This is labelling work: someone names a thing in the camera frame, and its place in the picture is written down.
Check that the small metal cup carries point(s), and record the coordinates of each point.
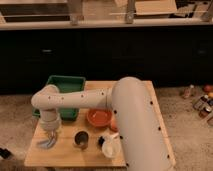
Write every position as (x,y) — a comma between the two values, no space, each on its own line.
(81,139)

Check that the white plastic cup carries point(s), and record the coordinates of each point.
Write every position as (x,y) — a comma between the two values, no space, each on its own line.
(111,148)

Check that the brown bottle on floor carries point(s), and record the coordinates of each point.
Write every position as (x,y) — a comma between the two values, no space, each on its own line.
(188,92)

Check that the wooden table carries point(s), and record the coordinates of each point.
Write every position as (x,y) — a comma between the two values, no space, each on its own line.
(65,153)

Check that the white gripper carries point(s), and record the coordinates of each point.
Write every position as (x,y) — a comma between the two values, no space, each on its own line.
(50,125)

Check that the light blue towel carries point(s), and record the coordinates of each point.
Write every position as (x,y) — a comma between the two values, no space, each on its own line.
(50,141)

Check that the green plastic tray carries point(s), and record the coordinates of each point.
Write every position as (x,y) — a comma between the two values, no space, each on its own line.
(67,84)

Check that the small black object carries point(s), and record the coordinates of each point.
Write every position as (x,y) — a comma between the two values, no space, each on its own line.
(101,140)

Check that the jars on floor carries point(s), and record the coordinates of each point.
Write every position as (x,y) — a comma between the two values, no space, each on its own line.
(203,106)

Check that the orange bowl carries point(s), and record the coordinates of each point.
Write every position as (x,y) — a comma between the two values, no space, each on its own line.
(99,118)

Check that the orange fruit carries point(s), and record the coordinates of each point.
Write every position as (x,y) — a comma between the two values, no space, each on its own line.
(113,125)

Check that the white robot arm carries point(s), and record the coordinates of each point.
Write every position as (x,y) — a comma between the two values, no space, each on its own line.
(142,140)

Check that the red object on floor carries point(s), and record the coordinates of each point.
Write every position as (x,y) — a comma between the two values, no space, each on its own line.
(208,88)

